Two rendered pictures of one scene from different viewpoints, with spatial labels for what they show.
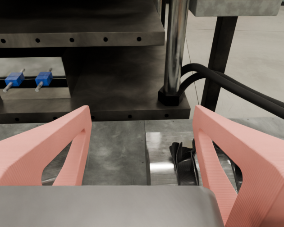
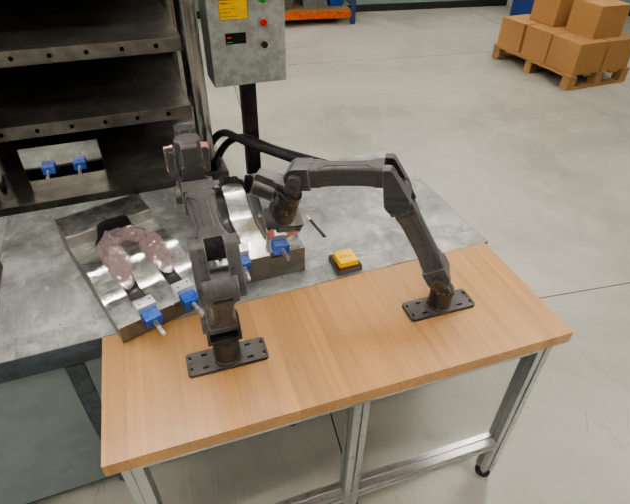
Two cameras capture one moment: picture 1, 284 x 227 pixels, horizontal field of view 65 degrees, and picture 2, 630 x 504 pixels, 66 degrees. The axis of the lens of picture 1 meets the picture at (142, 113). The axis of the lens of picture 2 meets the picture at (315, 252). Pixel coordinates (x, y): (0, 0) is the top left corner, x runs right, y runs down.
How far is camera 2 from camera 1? 120 cm
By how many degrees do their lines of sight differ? 15
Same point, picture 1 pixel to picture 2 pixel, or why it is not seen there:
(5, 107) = (43, 197)
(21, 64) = (56, 151)
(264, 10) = (274, 76)
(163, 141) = not seen: hidden behind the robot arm
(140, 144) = not seen: hidden behind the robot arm
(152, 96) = not seen: hidden behind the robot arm
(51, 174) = (133, 211)
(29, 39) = (63, 126)
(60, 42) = (94, 125)
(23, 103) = (60, 191)
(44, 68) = (79, 152)
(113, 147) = (165, 205)
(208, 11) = (225, 82)
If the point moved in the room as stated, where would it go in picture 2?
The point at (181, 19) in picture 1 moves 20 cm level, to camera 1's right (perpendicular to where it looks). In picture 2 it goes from (202, 95) to (254, 89)
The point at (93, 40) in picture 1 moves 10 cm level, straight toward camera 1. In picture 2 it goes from (125, 120) to (132, 129)
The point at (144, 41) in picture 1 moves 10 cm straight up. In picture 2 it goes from (174, 115) to (169, 90)
